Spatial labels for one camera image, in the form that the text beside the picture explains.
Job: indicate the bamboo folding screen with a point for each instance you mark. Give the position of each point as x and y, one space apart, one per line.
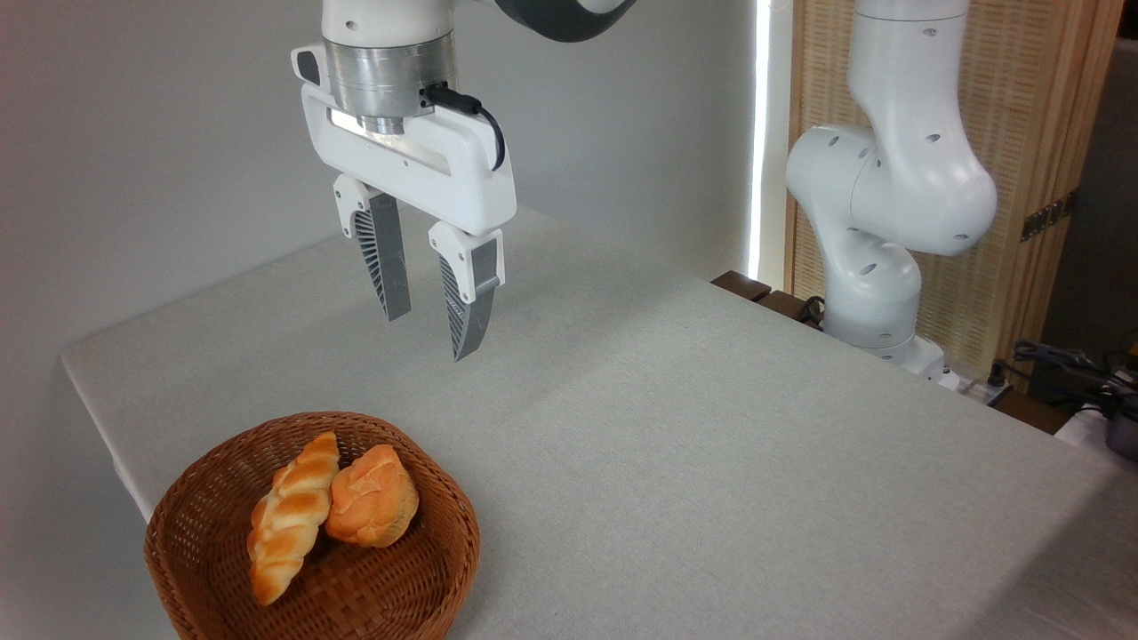
1031 89

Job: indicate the white power strip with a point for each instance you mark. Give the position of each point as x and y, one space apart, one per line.
978 389

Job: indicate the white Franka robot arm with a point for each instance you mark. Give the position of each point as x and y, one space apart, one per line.
889 187

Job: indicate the brown woven wicker basket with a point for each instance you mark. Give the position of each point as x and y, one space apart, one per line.
356 587

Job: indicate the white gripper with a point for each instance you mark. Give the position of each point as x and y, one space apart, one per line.
444 173

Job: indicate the dark wooden robot stand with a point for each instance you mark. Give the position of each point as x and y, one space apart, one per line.
742 285

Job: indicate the round golden bread roll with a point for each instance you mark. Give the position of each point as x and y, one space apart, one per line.
373 498

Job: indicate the dark metal screen hinge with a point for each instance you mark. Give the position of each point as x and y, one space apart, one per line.
1049 216

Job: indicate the light grey tablecloth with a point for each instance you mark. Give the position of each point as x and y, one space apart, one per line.
711 462

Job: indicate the long braided bread loaf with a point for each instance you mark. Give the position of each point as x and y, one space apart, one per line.
289 520

